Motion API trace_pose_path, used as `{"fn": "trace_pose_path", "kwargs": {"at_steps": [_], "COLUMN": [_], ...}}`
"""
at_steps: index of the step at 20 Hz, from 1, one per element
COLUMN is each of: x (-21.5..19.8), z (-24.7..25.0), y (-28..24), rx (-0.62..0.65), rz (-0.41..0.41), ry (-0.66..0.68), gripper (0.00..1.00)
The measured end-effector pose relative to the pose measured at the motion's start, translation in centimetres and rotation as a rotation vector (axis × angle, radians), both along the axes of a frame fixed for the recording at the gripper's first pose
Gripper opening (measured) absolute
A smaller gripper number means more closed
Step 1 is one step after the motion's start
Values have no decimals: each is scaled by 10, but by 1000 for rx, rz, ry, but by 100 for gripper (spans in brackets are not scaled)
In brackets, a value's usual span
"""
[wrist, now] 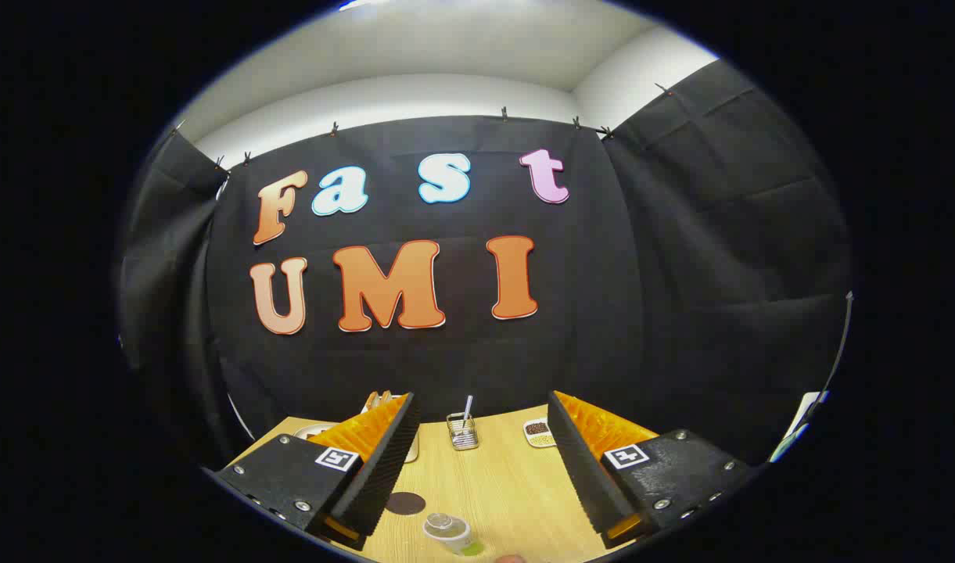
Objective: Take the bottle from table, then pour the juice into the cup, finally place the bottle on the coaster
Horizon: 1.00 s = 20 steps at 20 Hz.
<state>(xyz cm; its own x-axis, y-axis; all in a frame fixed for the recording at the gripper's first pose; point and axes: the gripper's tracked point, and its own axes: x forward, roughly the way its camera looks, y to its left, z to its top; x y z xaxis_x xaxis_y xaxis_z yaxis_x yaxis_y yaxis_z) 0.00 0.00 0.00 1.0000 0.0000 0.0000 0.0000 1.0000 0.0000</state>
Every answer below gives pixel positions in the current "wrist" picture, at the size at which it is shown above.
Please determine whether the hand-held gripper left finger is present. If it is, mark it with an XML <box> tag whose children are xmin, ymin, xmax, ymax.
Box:
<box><xmin>211</xmin><ymin>391</ymin><xmax>422</xmax><ymax>552</ymax></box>

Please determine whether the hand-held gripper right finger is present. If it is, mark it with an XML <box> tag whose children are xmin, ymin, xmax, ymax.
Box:
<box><xmin>546</xmin><ymin>389</ymin><xmax>759</xmax><ymax>550</ymax></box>

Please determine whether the clear juice bottle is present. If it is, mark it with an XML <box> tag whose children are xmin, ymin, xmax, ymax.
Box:
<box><xmin>423</xmin><ymin>512</ymin><xmax>486</xmax><ymax>558</ymax></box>

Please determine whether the white toaster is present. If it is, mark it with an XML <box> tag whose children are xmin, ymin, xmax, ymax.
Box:
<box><xmin>360</xmin><ymin>395</ymin><xmax>421</xmax><ymax>464</ymax></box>

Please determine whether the wooden table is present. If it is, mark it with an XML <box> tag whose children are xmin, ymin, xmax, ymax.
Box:
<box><xmin>225</xmin><ymin>404</ymin><xmax>658</xmax><ymax>562</ymax></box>

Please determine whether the white sheet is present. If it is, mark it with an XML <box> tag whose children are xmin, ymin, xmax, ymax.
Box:
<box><xmin>770</xmin><ymin>391</ymin><xmax>830</xmax><ymax>462</ymax></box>

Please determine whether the metal wire holder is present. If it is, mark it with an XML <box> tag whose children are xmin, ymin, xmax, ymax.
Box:
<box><xmin>447</xmin><ymin>413</ymin><xmax>479</xmax><ymax>451</ymax></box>

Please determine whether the thin grey cable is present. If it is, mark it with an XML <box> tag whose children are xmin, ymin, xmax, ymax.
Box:
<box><xmin>817</xmin><ymin>291</ymin><xmax>855</xmax><ymax>415</ymax></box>

